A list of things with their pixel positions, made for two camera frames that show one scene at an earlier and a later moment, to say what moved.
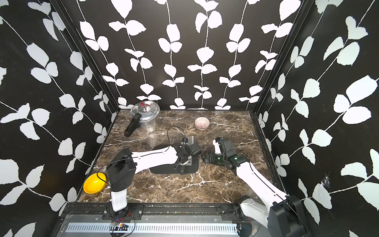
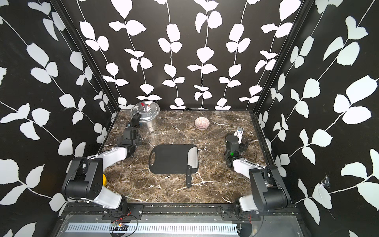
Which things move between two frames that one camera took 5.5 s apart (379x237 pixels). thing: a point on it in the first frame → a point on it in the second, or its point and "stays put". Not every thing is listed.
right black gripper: (208, 158) → (244, 147)
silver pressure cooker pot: (146, 116) stays put
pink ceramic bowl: (202, 123) stays put
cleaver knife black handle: (190, 140) → (192, 162)
